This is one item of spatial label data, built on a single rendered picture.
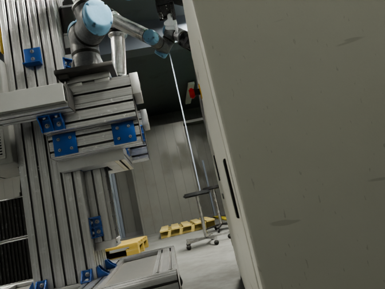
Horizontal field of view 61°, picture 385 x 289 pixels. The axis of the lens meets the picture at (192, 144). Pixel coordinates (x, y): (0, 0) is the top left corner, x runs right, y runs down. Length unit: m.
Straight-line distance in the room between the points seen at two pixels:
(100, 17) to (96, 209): 0.79
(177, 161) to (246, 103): 6.53
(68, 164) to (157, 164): 5.61
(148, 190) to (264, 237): 6.52
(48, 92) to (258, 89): 0.90
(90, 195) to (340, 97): 1.21
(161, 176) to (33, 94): 5.83
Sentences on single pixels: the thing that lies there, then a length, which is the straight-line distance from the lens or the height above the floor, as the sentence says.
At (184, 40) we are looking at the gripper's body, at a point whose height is 1.31.
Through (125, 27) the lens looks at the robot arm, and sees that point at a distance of 1.96.
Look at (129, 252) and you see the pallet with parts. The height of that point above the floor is 0.06.
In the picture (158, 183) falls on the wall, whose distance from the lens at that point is 6.96.
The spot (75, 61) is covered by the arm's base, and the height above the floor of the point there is 1.09.
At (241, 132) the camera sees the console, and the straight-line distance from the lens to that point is 0.48.
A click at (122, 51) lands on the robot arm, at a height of 1.42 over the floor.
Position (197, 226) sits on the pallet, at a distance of 5.37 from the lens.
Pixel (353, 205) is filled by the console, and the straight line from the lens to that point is 0.50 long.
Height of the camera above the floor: 0.44
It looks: 10 degrees up
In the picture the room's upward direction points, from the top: 13 degrees counter-clockwise
